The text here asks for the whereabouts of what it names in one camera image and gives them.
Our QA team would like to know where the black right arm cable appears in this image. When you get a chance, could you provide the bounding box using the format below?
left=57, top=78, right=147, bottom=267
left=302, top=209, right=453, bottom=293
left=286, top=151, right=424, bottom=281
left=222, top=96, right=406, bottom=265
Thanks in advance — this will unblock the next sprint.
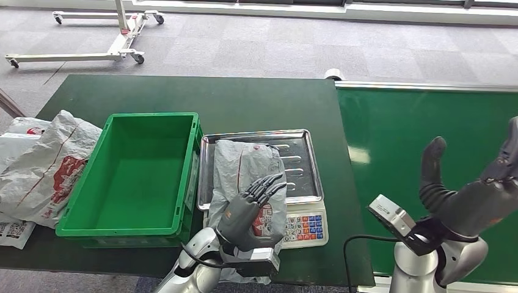
left=343, top=234, right=402, bottom=293

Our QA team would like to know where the white red-striped courier bag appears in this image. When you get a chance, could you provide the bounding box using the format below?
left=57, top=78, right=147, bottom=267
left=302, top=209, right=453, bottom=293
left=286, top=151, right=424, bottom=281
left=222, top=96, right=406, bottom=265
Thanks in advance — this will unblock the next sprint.
left=207, top=139, right=288, bottom=286

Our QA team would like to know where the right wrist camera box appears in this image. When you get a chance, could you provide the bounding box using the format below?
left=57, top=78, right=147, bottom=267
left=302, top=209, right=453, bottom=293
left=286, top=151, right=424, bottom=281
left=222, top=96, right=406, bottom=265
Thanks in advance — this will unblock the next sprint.
left=367, top=194, right=418, bottom=240

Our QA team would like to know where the large crumpled red-print courier bag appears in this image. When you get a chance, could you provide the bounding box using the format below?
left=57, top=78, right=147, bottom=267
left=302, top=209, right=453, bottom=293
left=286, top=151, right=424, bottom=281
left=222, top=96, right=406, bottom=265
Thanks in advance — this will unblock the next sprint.
left=0, top=109, right=104, bottom=230

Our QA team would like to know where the white wheeled stand base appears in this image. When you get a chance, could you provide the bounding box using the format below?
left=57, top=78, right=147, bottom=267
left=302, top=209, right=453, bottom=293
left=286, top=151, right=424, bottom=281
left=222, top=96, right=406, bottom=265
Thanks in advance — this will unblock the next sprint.
left=4, top=0, right=166, bottom=69

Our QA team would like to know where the green plastic crate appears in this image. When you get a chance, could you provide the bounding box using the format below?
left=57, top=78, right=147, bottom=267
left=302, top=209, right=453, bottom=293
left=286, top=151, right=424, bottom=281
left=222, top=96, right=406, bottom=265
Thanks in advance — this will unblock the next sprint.
left=55, top=112, right=205, bottom=248

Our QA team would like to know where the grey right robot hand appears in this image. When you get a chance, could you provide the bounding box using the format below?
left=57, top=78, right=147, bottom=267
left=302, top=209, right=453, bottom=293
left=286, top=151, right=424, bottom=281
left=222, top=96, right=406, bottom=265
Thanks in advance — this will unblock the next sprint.
left=419, top=116, right=518, bottom=240

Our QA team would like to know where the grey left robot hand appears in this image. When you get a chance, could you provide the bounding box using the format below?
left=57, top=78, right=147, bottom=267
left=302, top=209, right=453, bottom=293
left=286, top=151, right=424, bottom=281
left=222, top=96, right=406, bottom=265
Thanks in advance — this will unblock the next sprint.
left=215, top=173, right=288, bottom=253

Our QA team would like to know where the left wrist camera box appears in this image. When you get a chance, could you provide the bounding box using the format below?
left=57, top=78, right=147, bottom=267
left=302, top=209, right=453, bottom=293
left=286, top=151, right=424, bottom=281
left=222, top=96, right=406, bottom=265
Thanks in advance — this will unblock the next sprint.
left=220, top=247, right=282, bottom=279

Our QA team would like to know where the brown slanted bar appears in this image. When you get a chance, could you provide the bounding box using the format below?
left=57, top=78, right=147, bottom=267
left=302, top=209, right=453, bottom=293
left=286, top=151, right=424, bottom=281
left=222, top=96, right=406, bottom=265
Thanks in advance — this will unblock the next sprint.
left=0, top=88, right=27, bottom=119

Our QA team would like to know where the white courier bag QR label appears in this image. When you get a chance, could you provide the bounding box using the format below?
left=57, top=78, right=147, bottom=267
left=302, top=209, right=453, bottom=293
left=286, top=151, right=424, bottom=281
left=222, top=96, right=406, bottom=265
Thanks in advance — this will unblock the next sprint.
left=0, top=213, right=37, bottom=251

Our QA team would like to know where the green conveyor belt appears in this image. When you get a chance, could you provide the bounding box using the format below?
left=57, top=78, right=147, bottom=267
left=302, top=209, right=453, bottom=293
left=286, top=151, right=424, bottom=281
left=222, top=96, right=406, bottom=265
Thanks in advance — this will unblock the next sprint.
left=334, top=80, right=518, bottom=293

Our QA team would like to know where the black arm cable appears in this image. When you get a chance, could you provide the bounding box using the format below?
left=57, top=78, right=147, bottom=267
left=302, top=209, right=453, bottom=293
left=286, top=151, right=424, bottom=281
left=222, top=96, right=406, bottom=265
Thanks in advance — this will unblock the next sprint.
left=180, top=242, right=244, bottom=271
left=343, top=234, right=402, bottom=293

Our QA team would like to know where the white courier bag red logo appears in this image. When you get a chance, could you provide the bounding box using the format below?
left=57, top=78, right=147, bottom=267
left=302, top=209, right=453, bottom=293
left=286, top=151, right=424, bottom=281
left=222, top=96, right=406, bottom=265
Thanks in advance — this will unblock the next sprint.
left=0, top=117, right=53, bottom=175

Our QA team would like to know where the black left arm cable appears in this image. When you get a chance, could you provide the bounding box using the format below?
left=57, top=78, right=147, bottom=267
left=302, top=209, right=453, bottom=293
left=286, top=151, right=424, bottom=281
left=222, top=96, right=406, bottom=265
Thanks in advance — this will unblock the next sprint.
left=180, top=242, right=244, bottom=271

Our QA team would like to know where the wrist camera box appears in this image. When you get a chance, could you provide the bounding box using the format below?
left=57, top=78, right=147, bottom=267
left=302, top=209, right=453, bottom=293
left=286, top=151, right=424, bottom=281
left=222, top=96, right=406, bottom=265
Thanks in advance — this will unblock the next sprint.
left=367, top=194, right=418, bottom=240
left=220, top=247, right=282, bottom=279

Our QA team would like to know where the white electronic scale with keypad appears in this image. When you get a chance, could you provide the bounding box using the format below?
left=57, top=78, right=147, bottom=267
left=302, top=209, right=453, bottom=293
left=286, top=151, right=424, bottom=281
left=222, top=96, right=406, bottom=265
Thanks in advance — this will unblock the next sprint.
left=201, top=199, right=330, bottom=250

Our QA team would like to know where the white roller end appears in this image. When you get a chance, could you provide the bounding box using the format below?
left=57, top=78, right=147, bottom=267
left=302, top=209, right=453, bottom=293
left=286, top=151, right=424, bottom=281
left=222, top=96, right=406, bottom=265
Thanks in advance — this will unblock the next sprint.
left=323, top=68, right=346, bottom=82

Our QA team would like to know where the stainless steel scale tray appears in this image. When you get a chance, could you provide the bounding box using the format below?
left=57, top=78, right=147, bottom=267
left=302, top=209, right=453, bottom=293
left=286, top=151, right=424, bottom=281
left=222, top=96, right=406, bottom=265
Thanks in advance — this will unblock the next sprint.
left=197, top=129, right=325, bottom=212

